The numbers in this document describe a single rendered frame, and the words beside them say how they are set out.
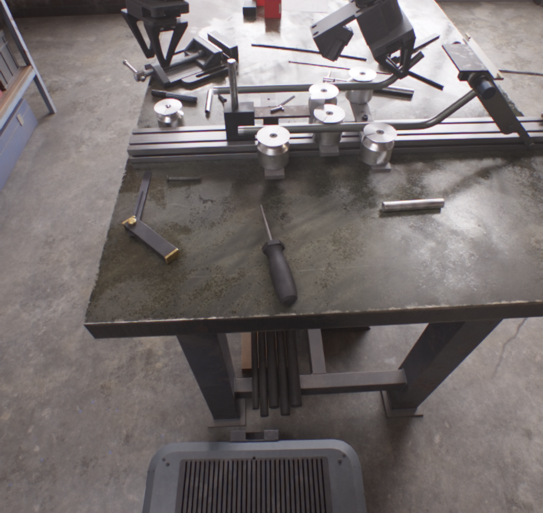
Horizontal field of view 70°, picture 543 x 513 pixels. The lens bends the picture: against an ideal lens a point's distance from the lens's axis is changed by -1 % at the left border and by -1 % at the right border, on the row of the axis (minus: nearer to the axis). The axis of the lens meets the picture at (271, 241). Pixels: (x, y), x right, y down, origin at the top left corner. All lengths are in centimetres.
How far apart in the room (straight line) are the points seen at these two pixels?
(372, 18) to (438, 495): 124
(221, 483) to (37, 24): 362
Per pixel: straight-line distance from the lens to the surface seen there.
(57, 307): 174
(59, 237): 196
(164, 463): 112
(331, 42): 69
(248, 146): 70
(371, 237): 60
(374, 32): 69
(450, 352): 102
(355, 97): 78
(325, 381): 120
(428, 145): 78
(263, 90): 74
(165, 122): 78
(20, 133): 255
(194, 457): 111
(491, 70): 71
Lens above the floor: 134
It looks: 52 degrees down
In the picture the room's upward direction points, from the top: straight up
